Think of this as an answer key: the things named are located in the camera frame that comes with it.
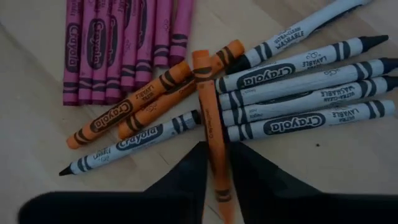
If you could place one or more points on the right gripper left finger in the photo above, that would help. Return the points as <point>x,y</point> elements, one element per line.
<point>180,196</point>

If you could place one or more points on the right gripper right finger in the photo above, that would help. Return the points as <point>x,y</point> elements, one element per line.
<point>267,199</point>

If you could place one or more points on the orange crayon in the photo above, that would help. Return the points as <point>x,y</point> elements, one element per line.
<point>155,112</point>
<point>211,124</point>
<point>124,112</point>

